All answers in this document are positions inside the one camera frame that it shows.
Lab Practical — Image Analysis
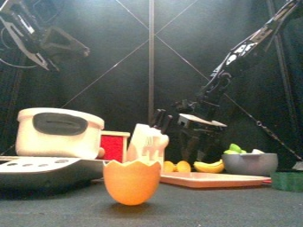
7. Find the red drawer with wooden knob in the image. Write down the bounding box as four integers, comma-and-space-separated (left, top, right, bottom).
97, 135, 126, 163

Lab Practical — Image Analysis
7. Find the light wooden drawer box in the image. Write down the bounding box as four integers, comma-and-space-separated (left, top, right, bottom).
101, 130, 131, 164

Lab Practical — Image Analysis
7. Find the orange fruit slice toy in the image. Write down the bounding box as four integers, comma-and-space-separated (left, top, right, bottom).
175, 160, 194, 174
162, 160, 178, 174

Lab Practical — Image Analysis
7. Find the green toy lime piece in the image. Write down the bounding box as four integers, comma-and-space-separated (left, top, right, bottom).
223, 143, 249, 155

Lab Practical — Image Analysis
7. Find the yellow toy banana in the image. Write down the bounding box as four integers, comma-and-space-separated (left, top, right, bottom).
193, 159, 226, 175

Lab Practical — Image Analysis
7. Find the white toy knife block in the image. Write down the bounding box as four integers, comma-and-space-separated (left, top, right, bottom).
126, 122, 171, 172

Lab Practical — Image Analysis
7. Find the orange toy cutting board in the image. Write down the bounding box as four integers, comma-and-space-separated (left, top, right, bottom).
159, 171, 274, 190

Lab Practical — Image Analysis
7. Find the grey toy bowl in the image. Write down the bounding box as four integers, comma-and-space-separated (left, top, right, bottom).
221, 152, 279, 177

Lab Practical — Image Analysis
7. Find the orange cracked eggshell half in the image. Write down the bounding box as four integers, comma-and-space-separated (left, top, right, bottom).
102, 159, 162, 207

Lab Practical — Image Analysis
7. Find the green round container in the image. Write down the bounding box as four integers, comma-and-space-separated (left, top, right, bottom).
270, 170, 303, 192

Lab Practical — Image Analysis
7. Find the black handled toy knife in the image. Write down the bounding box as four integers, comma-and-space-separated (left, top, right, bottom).
162, 114, 174, 135
158, 109, 169, 129
151, 108, 163, 128

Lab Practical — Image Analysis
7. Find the thin steel brace wire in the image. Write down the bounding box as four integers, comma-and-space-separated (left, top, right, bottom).
59, 0, 201, 109
115, 0, 303, 162

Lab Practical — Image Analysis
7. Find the grey metal frame post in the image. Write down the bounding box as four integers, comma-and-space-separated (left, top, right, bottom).
147, 0, 157, 125

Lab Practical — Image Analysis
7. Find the dark slanted frame post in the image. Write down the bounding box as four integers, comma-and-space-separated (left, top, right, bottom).
266, 0, 303, 158

